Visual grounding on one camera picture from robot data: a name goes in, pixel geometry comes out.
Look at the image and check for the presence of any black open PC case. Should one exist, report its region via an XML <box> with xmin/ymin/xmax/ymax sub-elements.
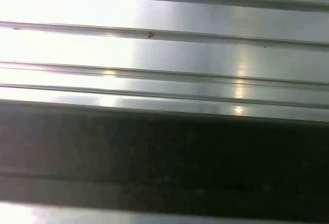
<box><xmin>0</xmin><ymin>99</ymin><xmax>329</xmax><ymax>224</ymax></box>

